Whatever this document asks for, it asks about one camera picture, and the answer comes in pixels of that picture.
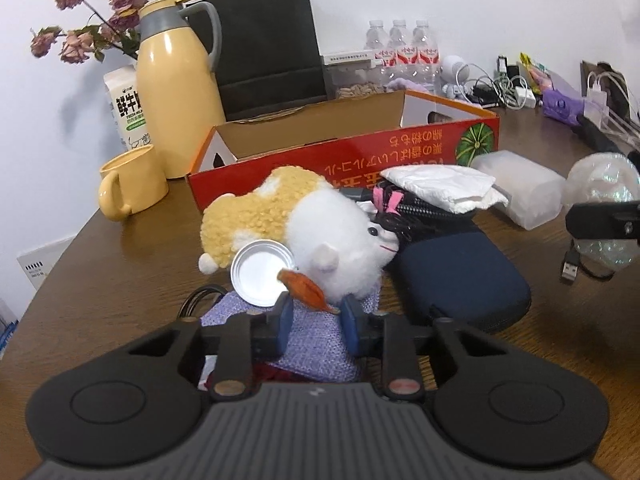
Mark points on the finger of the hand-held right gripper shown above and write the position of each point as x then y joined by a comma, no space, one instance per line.
600,222

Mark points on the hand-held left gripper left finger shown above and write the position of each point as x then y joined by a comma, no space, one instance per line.
285,322

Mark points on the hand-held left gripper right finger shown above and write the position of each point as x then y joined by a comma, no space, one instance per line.
350,327

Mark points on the orange toy carrot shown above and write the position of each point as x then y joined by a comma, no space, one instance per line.
305,287

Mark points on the purple woven pouch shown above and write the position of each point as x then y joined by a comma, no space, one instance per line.
315,360

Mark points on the translucent white plastic box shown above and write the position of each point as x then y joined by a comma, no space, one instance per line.
525,185

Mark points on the yellow white plush hamster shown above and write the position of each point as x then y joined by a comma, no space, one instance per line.
320,230

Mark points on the navy zip case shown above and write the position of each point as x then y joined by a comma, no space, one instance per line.
460,280

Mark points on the red orange cardboard box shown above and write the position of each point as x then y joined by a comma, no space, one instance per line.
350,155

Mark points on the silver tin lid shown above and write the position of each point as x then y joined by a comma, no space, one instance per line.
260,270

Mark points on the purple tissue pack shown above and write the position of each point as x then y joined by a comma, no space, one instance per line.
562,105

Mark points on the white tissue packet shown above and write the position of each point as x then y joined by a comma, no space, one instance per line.
440,185

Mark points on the colourful snack packet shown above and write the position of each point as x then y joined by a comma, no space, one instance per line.
532,67

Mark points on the yellow mug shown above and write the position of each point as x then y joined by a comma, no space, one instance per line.
137,182

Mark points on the small white robot toy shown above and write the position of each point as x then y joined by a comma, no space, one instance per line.
454,72

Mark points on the yellow thermos jug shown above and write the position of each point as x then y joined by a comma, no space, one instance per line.
175,105

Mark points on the clear seed container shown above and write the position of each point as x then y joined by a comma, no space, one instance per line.
355,82

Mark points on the white panel with label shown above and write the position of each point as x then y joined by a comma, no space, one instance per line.
40,260

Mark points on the white milk carton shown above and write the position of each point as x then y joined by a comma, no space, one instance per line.
125,110

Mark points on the black paper bag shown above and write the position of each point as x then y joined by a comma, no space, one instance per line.
270,50

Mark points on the stack of newspapers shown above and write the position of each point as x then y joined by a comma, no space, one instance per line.
7,332

